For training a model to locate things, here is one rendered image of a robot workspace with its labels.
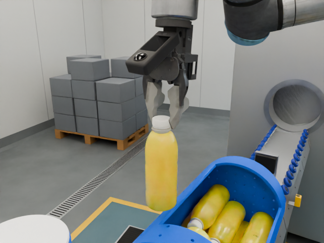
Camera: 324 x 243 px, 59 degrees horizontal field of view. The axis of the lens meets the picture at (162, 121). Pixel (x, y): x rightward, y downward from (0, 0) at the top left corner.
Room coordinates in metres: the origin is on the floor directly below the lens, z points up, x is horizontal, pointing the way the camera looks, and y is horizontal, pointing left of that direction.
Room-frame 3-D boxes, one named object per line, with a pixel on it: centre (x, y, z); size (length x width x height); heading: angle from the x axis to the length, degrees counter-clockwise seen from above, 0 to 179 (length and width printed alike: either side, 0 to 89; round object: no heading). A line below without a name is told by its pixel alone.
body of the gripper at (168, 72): (0.60, -0.02, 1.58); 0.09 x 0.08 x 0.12; 147
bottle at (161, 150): (0.56, 0.00, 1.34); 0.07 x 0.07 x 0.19
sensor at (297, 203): (1.07, -0.56, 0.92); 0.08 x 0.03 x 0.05; 59
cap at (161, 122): (0.56, 0.00, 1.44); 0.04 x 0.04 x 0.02
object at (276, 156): (1.18, -0.47, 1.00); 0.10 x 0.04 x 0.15; 59
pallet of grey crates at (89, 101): (4.23, 0.93, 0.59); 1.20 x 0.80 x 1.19; 67
